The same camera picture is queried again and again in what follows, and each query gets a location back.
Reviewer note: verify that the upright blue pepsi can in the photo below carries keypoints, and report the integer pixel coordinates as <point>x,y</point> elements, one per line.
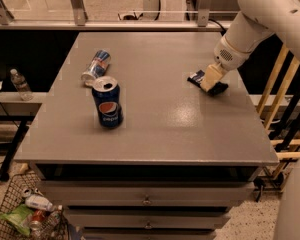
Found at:
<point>106,95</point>

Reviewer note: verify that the red soda can in basket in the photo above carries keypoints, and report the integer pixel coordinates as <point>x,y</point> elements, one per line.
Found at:
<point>37,220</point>

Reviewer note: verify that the green snack bag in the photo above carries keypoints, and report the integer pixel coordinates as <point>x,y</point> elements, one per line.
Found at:
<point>19,218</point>

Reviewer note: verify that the black wire basket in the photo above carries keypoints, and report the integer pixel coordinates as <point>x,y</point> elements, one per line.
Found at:
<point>13,198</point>

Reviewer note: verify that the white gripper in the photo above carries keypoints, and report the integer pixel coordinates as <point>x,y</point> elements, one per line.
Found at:
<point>227,58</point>

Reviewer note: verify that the grey drawer cabinet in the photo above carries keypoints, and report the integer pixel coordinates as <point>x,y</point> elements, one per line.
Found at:
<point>179,161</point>

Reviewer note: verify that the clear plastic water bottle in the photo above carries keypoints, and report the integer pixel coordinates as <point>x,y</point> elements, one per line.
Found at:
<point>21,85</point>

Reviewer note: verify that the yellow wooden frame cart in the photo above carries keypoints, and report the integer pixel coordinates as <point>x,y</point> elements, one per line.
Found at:
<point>286,148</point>

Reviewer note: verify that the silver can in basket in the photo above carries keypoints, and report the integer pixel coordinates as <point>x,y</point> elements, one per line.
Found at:
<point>26,192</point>

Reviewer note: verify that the dark blue rxbar wrapper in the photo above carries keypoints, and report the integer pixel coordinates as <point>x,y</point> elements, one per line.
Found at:
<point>198,77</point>

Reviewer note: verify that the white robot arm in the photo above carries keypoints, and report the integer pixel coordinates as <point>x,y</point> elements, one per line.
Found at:
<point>256,21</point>

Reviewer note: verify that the lying red bull can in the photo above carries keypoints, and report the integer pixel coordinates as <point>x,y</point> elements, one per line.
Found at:
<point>96,68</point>

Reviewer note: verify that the white plastic bottle in basket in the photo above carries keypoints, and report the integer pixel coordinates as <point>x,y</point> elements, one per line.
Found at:
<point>39,202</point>

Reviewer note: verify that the metal railing frame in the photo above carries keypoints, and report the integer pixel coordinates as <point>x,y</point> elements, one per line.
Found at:
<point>117,15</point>

